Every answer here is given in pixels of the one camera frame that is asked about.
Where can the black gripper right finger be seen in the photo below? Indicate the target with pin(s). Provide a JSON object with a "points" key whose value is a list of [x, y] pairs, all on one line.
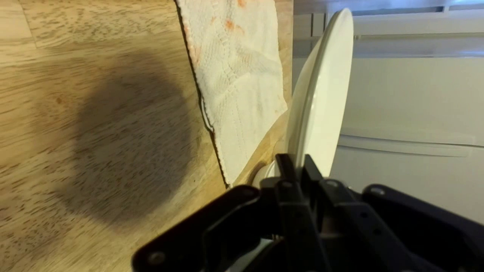
{"points": [[394, 227]]}

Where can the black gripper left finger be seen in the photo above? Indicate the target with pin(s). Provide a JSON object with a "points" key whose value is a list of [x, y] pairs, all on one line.
{"points": [[243, 227]]}

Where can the flat white paper towel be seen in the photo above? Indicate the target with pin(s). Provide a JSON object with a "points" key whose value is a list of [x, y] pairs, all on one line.
{"points": [[237, 76]]}

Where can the white round plate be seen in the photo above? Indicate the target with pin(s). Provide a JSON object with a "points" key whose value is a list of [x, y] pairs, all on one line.
{"points": [[302, 100], [327, 85]]}

